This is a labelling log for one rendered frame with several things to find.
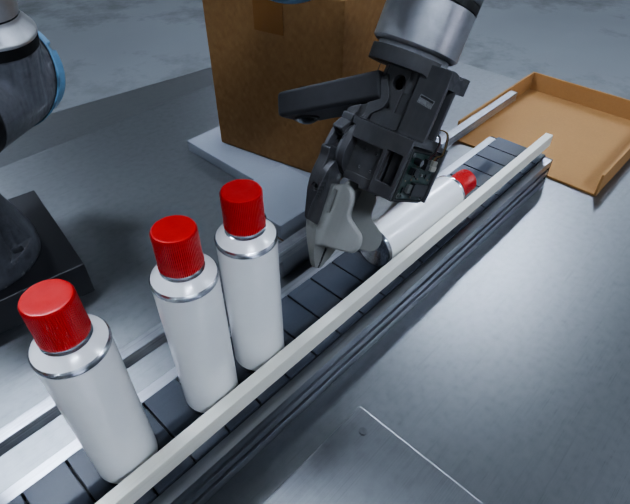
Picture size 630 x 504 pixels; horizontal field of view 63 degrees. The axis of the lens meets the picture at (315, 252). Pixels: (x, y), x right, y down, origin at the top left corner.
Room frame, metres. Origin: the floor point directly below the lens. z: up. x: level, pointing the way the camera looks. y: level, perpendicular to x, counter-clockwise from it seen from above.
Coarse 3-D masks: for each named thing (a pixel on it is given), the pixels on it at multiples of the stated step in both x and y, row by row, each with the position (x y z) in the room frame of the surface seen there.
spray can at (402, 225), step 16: (448, 176) 0.57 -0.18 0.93; (464, 176) 0.58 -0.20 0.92; (432, 192) 0.53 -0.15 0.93; (448, 192) 0.54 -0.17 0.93; (464, 192) 0.55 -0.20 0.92; (400, 208) 0.50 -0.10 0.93; (416, 208) 0.50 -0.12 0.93; (432, 208) 0.51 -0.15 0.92; (448, 208) 0.52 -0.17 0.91; (384, 224) 0.47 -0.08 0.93; (400, 224) 0.47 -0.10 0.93; (416, 224) 0.48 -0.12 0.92; (432, 224) 0.50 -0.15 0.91; (384, 240) 0.44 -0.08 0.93; (400, 240) 0.45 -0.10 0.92; (368, 256) 0.46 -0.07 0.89; (384, 256) 0.45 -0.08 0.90
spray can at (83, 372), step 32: (32, 288) 0.22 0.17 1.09; (64, 288) 0.22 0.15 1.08; (32, 320) 0.19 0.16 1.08; (64, 320) 0.20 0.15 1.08; (96, 320) 0.22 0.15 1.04; (32, 352) 0.20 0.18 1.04; (64, 352) 0.20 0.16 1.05; (96, 352) 0.20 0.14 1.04; (64, 384) 0.18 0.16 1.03; (96, 384) 0.19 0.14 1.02; (128, 384) 0.21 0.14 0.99; (64, 416) 0.19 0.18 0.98; (96, 416) 0.19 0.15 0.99; (128, 416) 0.20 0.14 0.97; (96, 448) 0.18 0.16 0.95; (128, 448) 0.19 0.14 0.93
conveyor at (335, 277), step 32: (480, 160) 0.69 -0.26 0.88; (352, 256) 0.47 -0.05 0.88; (320, 288) 0.41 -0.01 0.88; (352, 288) 0.41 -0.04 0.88; (384, 288) 0.41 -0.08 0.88; (288, 320) 0.36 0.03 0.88; (352, 320) 0.36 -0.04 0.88; (320, 352) 0.32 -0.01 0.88; (160, 416) 0.25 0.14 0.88; (192, 416) 0.25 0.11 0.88; (160, 448) 0.22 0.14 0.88; (64, 480) 0.19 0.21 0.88; (96, 480) 0.19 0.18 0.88; (160, 480) 0.19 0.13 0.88
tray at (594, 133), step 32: (544, 96) 1.02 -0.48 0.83; (576, 96) 0.99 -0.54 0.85; (608, 96) 0.95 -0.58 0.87; (480, 128) 0.88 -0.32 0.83; (512, 128) 0.88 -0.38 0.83; (544, 128) 0.88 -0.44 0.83; (576, 128) 0.88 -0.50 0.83; (608, 128) 0.88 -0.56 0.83; (576, 160) 0.77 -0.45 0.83; (608, 160) 0.77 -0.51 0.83
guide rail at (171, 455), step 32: (512, 160) 0.64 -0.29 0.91; (480, 192) 0.56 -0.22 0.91; (448, 224) 0.49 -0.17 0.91; (416, 256) 0.44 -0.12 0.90; (320, 320) 0.33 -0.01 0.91; (288, 352) 0.30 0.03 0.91; (256, 384) 0.26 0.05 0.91; (224, 416) 0.23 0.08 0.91; (192, 448) 0.21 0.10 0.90; (128, 480) 0.17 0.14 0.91
